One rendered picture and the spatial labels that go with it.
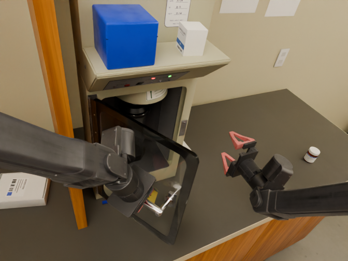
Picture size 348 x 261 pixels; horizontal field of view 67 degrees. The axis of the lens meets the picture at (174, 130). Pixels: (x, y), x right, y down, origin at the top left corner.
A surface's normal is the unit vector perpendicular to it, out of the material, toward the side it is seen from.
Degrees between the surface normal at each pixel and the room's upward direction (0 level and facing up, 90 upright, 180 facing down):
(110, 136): 38
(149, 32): 90
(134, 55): 90
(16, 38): 90
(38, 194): 0
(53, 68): 90
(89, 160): 58
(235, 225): 0
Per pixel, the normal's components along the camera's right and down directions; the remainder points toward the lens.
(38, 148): 0.90, -0.22
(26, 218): 0.14, -0.74
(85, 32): 0.44, 0.64
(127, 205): -0.11, -0.46
